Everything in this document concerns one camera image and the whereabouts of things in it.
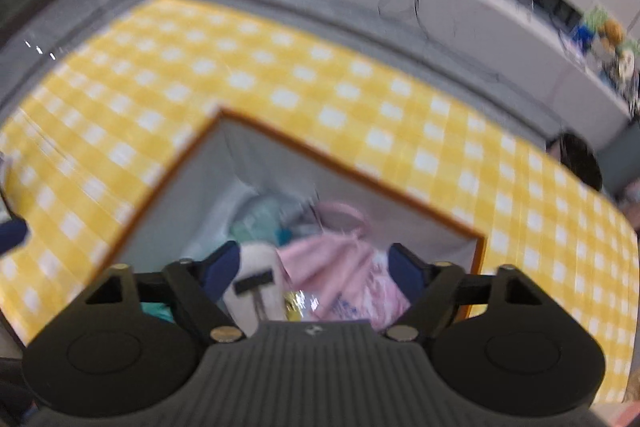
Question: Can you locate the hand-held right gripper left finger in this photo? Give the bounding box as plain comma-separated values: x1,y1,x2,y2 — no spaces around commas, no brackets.
51,240,246,343

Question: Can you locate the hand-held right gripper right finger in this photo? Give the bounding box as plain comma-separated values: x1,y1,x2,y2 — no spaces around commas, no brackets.
386,242,582,342

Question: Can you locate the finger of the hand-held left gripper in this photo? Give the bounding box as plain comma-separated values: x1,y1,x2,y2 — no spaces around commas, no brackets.
0,217,32,255

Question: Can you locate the teal plush backpack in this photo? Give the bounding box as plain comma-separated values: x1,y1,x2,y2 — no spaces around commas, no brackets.
227,193,306,244

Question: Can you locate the pink cloth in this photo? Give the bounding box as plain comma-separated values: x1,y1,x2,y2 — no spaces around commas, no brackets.
277,234,412,323

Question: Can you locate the pink patterned face mask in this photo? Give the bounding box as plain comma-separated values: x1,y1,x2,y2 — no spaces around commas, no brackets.
307,201,372,241

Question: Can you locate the orange storage box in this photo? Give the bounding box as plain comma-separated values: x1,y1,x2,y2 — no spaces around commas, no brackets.
102,107,488,324

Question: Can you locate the yellow checked tablecloth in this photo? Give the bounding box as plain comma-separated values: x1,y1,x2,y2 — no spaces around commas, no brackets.
0,0,639,406

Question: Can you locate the brown teddy bear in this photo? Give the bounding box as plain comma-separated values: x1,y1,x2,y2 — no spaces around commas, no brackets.
602,19,627,46

